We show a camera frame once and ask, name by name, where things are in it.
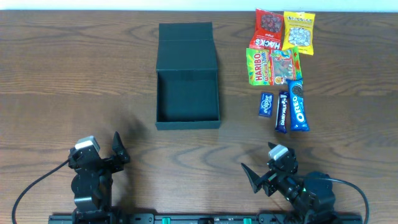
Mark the dark green gift box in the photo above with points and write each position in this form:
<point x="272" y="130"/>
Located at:
<point x="187" y="77"/>

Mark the black mounting rail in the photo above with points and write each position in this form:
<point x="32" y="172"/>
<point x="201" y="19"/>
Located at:
<point x="148" y="218"/>

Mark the red Hacks candy bag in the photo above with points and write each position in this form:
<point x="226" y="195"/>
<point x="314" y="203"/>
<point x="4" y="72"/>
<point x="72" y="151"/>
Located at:
<point x="267" y="31"/>

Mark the blue Oreo pack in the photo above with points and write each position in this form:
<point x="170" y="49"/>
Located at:
<point x="298" y="119"/>

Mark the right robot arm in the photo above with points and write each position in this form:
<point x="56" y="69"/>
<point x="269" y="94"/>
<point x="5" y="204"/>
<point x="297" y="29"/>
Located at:
<point x="311" y="196"/>

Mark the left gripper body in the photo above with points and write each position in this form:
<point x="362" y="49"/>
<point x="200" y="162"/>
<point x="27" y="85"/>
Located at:
<point x="101" y="163"/>

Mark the yellow candy bag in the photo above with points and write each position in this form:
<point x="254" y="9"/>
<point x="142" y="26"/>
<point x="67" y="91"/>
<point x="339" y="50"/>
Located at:
<point x="299" y="31"/>

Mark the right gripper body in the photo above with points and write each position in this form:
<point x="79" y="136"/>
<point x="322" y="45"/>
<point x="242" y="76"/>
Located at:
<point x="270" y="179"/>

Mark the blue Eclipse mints box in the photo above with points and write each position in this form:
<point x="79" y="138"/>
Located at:
<point x="266" y="104"/>

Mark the purple Dairy Milk bar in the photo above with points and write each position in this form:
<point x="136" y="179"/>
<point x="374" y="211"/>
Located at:
<point x="280" y="125"/>

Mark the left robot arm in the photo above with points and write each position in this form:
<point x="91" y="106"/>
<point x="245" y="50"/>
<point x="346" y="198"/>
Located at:
<point x="92" y="185"/>

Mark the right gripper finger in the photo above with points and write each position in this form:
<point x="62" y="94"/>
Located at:
<point x="272" y="145"/>
<point x="254" y="179"/>

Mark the green Haribo worms bag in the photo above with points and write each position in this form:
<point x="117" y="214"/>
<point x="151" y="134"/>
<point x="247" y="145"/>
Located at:
<point x="272" y="67"/>

